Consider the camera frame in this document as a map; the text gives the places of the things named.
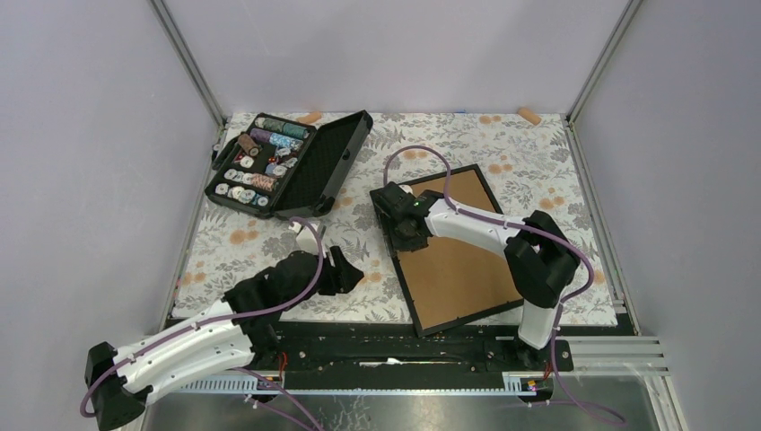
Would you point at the black open poker chip case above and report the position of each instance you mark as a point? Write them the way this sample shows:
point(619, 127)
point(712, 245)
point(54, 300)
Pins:
point(281, 168)

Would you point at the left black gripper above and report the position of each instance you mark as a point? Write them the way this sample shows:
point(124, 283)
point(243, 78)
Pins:
point(342, 277)

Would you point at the white slotted cable duct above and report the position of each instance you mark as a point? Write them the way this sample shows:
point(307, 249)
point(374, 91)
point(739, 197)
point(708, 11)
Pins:
point(243, 384)

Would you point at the wooden cork piece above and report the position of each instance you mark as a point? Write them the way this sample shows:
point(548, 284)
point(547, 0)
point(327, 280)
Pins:
point(310, 118)
point(529, 115)

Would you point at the floral patterned table mat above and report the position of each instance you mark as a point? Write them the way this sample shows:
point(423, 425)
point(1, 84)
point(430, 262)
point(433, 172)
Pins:
point(526, 167)

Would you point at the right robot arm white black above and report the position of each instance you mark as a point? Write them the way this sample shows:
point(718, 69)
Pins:
point(541, 261)

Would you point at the black picture frame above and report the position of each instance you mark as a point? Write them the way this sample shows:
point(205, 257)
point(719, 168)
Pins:
point(416, 315)

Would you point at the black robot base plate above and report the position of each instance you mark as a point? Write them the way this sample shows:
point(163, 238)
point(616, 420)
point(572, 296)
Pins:
point(390, 354)

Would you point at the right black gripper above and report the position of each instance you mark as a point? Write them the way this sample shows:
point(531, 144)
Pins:
point(419, 242)

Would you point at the left wooden cork piece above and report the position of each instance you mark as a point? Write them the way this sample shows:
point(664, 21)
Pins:
point(310, 118)

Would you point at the right wooden cork piece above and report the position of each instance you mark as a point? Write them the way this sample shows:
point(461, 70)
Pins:
point(529, 115)

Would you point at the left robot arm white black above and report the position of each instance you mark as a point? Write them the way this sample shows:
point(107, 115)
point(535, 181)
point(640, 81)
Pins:
point(235, 331)

